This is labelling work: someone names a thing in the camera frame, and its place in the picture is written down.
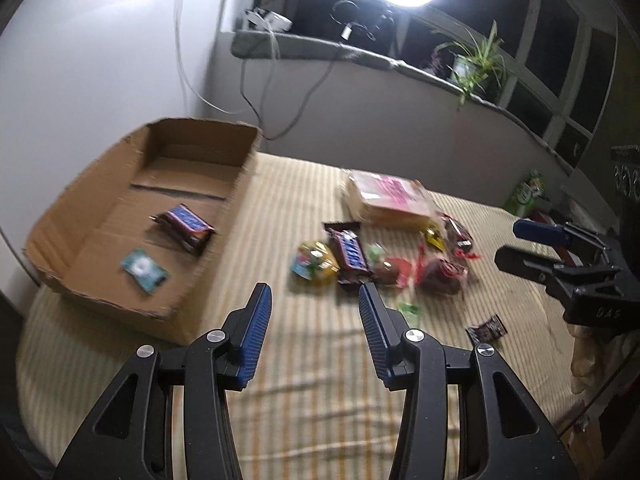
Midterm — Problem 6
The potted spider plant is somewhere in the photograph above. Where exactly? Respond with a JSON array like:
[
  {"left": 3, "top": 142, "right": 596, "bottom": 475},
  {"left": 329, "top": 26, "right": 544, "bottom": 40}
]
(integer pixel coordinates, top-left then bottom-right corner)
[{"left": 433, "top": 21, "right": 509, "bottom": 110}]

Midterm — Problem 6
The white plug connector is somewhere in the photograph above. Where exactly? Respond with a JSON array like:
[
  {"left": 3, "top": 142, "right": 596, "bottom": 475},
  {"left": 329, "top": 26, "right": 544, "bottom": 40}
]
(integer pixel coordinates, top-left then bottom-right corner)
[{"left": 341, "top": 24, "right": 352, "bottom": 42}]

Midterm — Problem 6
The red-wrapped dark candy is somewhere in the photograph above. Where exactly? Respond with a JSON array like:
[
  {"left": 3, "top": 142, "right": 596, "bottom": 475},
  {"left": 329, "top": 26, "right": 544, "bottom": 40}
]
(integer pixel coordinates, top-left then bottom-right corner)
[
  {"left": 440, "top": 214, "right": 480, "bottom": 260},
  {"left": 414, "top": 246, "right": 468, "bottom": 296}
]

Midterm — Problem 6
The small black candy packet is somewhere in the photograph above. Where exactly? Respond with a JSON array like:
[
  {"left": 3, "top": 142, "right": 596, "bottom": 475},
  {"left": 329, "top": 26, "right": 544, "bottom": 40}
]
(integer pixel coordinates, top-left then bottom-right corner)
[{"left": 465, "top": 314, "right": 508, "bottom": 346}]

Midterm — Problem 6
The black cable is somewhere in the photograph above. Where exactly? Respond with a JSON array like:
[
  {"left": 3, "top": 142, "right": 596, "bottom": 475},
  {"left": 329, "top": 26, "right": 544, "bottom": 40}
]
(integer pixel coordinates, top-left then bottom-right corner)
[{"left": 238, "top": 41, "right": 346, "bottom": 142}]

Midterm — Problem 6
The green snack packet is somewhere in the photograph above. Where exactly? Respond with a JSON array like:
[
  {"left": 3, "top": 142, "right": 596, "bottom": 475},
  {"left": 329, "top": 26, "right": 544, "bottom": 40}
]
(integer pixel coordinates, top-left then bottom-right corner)
[{"left": 122, "top": 248, "right": 168, "bottom": 295}]

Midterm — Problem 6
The packaged sliced bread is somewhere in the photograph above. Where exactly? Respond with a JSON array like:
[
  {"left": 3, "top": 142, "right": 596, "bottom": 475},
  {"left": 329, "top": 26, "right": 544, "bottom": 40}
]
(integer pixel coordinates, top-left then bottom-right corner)
[{"left": 343, "top": 170, "right": 438, "bottom": 230}]

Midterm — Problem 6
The brown cardboard box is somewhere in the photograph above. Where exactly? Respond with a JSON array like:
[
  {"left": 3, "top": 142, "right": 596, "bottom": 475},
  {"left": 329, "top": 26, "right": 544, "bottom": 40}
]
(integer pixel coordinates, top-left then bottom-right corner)
[{"left": 24, "top": 118, "right": 262, "bottom": 344}]

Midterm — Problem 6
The green box on floor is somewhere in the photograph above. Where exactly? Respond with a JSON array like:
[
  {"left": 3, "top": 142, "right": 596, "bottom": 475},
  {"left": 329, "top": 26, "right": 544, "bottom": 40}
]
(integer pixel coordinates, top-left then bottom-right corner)
[{"left": 503, "top": 169, "right": 546, "bottom": 218}]

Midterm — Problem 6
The Snickers bar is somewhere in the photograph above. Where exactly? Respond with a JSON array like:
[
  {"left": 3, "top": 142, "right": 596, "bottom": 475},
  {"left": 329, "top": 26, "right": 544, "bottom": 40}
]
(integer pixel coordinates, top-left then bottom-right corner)
[
  {"left": 323, "top": 221, "right": 373, "bottom": 289},
  {"left": 150, "top": 204, "right": 216, "bottom": 256}
]

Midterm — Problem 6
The white cable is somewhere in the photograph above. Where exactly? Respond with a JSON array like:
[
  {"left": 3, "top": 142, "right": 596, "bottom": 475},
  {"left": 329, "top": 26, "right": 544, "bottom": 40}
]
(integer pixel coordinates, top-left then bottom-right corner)
[{"left": 171, "top": 0, "right": 246, "bottom": 116}]

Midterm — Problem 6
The yellow candy packet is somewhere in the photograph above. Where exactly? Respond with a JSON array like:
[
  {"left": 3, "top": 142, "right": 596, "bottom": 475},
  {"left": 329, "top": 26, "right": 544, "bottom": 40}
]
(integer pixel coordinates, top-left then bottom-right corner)
[{"left": 424, "top": 226, "right": 447, "bottom": 252}]

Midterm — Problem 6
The small green candy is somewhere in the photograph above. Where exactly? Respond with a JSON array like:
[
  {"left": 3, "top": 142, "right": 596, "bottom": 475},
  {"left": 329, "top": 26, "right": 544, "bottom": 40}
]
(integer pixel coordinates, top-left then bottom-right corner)
[{"left": 398, "top": 302, "right": 420, "bottom": 328}]

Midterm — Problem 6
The yellow toy egg snack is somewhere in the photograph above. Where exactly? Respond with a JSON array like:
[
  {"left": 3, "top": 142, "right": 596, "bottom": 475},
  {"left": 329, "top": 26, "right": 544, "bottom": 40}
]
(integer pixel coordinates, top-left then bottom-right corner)
[{"left": 292, "top": 240, "right": 340, "bottom": 284}]

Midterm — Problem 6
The white power adapter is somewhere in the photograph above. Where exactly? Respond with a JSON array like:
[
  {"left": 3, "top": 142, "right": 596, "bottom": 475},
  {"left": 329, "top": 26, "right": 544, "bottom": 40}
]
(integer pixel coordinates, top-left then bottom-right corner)
[{"left": 242, "top": 8, "right": 292, "bottom": 32}]

